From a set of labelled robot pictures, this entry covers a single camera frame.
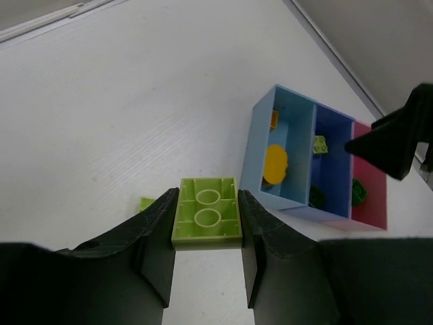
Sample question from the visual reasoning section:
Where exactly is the blue container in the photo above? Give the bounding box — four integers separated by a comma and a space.
240, 85, 317, 210

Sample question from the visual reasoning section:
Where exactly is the lime lego brick upside down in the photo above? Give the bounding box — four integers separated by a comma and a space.
137, 197, 156, 213

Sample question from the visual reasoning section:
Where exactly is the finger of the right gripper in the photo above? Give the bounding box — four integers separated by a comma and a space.
344, 83, 432, 180

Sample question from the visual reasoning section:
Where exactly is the lime lego brick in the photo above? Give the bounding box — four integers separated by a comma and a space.
313, 135, 328, 156
137, 197, 156, 213

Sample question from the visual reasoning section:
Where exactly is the small green lego brick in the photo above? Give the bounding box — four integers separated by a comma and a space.
352, 178, 367, 207

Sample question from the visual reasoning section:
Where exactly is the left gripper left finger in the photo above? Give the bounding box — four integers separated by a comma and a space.
1, 188, 179, 324

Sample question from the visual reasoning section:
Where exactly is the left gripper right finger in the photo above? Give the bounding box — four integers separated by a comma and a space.
238, 190, 432, 324

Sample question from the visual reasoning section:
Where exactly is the orange square lego brick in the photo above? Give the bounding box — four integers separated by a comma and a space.
270, 110, 279, 131

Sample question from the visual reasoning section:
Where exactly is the orange oval lego piece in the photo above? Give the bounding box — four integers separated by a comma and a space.
262, 144, 289, 188

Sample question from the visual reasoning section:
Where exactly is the pale yellow lego brick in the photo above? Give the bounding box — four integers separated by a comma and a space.
171, 177, 243, 251

